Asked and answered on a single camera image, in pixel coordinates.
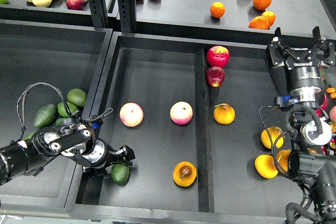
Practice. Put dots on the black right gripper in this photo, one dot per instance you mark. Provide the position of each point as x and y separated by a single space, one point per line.
298 70

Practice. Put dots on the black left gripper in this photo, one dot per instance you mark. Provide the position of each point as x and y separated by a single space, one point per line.
103 156

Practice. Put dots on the yellow pear with brown stem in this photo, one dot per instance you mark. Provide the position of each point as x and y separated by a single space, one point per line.
184 174

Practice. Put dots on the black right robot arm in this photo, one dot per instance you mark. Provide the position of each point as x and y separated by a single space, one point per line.
307 125

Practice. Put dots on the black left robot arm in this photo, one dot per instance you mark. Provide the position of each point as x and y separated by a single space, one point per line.
74 138

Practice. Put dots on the green avocado top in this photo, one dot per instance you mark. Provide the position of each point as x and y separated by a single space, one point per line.
77 96

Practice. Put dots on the green avocado long left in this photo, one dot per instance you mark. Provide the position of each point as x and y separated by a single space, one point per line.
45 116

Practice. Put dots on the green avocado bottom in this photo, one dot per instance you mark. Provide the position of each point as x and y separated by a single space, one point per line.
29 136

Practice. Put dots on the yellow pear upper right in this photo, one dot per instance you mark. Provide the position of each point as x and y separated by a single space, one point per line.
270 135

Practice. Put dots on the yellow pear lower middle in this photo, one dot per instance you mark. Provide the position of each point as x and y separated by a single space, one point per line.
282 159

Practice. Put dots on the orange lower right back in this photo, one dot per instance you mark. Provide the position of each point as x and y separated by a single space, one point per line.
270 16

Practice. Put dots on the orange lower right front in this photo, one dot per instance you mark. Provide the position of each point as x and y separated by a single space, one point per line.
259 22

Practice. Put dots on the large orange right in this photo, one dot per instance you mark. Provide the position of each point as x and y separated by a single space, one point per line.
261 4

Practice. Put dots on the pink peach left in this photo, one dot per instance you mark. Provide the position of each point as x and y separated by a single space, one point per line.
131 114

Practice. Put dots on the red chili pepper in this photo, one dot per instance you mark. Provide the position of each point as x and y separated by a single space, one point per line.
325 102

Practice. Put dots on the bright red apple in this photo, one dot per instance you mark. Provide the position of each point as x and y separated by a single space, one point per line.
218 56

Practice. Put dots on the orange centre shelf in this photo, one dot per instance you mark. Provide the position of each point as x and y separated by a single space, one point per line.
217 9

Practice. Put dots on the peach at right edge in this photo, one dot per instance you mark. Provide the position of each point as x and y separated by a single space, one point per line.
332 114

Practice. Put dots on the pink peach right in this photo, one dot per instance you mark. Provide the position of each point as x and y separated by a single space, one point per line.
181 113

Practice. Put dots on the dark red apple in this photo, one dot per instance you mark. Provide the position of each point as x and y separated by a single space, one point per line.
215 76

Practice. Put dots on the black middle divided tray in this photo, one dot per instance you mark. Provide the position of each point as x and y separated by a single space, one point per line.
156 73

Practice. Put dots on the black left tray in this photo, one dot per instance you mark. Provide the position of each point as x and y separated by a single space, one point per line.
55 59

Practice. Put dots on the red apple on shelf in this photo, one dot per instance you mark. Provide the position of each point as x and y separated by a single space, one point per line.
74 4

